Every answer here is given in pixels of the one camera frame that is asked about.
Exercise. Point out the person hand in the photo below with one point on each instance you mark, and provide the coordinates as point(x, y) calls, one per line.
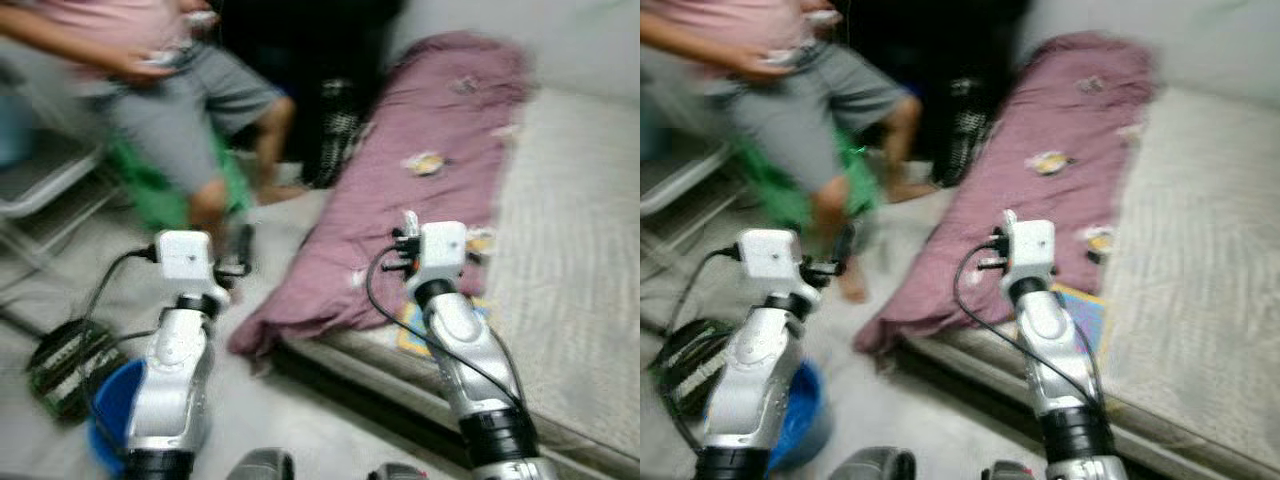
point(145, 66)
point(775, 64)

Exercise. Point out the blue plastic bucket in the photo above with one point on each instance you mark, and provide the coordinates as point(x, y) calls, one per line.
point(110, 410)
point(805, 420)

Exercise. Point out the black mesh basket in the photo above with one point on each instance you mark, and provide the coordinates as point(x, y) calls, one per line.
point(70, 370)
point(690, 365)

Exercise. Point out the robot leg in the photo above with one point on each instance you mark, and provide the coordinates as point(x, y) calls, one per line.
point(395, 472)
point(1005, 472)
point(260, 468)
point(870, 467)

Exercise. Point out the person in grey shorts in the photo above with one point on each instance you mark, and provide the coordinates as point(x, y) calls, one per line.
point(790, 110)
point(170, 110)

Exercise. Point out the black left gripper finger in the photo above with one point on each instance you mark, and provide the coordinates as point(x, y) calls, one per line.
point(846, 243)
point(243, 245)

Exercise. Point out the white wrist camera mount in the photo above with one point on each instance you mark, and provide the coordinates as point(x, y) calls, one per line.
point(445, 245)
point(185, 255)
point(1033, 245)
point(768, 252)

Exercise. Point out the white quilted mattress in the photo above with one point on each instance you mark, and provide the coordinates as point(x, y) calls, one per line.
point(570, 250)
point(1200, 250)

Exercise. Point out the robot right leg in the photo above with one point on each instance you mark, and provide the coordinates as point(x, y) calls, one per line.
point(1005, 472)
point(395, 472)

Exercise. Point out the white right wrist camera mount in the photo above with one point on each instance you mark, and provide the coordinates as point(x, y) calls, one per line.
point(1033, 245)
point(445, 245)

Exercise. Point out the black white patterned bag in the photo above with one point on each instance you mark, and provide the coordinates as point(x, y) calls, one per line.
point(968, 130)
point(340, 130)

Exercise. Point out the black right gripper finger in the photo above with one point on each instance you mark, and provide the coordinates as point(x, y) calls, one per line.
point(410, 225)
point(1009, 224)

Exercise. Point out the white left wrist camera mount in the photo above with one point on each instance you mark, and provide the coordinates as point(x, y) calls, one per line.
point(185, 255)
point(768, 252)

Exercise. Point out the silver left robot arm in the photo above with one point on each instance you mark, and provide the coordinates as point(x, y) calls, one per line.
point(755, 380)
point(175, 380)

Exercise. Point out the robot left leg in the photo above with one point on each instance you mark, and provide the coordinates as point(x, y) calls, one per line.
point(260, 468)
point(870, 467)

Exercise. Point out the bare person forearm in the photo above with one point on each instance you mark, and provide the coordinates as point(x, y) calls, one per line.
point(60, 40)
point(690, 40)

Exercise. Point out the green plastic bag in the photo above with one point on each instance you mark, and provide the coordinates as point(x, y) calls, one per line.
point(150, 195)
point(780, 195)

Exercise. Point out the yellow blue children's book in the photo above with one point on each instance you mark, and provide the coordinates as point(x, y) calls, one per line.
point(1085, 315)
point(408, 335)

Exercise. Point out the mauve cartoon print blanket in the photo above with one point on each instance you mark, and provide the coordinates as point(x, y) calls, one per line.
point(1010, 170)
point(400, 200)

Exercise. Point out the white chair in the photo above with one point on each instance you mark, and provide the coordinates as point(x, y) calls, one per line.
point(40, 180)
point(680, 180)

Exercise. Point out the dark bed base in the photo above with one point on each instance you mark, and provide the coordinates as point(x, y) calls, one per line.
point(980, 400)
point(380, 400)

